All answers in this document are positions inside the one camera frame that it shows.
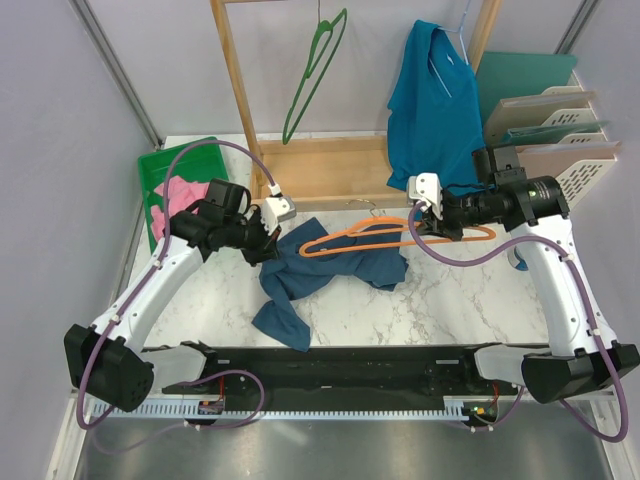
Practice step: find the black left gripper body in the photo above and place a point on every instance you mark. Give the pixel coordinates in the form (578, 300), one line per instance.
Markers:
(248, 236)

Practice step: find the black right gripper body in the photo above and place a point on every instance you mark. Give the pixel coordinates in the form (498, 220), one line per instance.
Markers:
(466, 210)

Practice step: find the dark blue t-shirt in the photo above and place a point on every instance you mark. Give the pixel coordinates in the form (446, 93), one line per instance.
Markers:
(293, 277)

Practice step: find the orange plastic hanger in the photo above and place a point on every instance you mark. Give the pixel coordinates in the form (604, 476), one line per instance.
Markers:
(386, 232)

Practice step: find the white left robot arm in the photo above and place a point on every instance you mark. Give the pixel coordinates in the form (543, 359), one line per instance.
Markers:
(107, 359)

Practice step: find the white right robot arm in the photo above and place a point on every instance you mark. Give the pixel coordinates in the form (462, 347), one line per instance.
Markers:
(583, 353)

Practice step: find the teal t-shirt on rack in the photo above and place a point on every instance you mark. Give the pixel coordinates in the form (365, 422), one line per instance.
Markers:
(435, 123)

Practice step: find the green plastic hanger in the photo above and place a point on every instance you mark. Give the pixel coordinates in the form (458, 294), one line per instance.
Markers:
(326, 40)

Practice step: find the pink cloth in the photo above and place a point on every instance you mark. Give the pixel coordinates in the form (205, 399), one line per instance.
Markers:
(181, 194)

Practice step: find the pink folder front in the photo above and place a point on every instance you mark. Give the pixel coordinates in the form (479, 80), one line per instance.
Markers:
(554, 159)

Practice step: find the green plastic tray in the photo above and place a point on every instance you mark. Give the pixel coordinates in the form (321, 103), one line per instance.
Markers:
(201, 165)

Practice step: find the round blue patterned tin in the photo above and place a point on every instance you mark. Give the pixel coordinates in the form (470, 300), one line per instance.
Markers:
(516, 261)

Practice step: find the white perforated file organizer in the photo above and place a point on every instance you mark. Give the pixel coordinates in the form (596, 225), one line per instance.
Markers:
(569, 126)

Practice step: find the beige folder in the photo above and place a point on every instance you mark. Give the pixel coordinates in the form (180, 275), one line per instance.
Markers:
(530, 110)

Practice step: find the wooden clothes rack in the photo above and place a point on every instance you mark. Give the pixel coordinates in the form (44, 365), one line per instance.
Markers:
(332, 173)

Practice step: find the teal folder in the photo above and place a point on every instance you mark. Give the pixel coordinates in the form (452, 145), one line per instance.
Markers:
(502, 75)

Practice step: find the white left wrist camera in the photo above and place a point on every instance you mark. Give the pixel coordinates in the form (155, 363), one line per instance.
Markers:
(275, 210)

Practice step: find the aluminium frame post right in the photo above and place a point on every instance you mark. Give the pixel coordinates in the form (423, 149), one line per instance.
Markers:
(576, 26)

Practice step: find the aluminium frame post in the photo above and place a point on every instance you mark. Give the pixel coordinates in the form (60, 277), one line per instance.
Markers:
(105, 49)
(576, 26)

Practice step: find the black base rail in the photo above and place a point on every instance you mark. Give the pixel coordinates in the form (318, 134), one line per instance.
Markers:
(353, 377)

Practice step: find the white slotted cable duct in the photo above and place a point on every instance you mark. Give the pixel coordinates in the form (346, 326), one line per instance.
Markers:
(193, 408)

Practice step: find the aluminium frame post left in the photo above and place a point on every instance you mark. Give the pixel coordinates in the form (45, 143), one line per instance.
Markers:
(105, 49)

